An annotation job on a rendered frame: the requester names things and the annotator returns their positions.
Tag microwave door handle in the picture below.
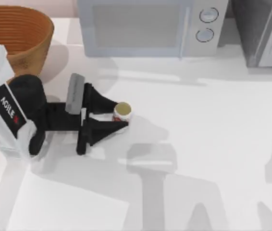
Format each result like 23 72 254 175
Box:
178 6 191 61

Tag pale microwave oven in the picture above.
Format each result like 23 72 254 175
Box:
76 0 230 60

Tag brown woven basket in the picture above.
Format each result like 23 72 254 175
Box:
0 5 55 80

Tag pale grey rounded box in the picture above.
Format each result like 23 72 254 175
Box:
64 73 86 116

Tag microwave knob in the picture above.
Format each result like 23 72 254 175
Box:
195 27 215 44
199 7 220 24

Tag microwave oven door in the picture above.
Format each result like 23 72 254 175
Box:
77 0 190 59

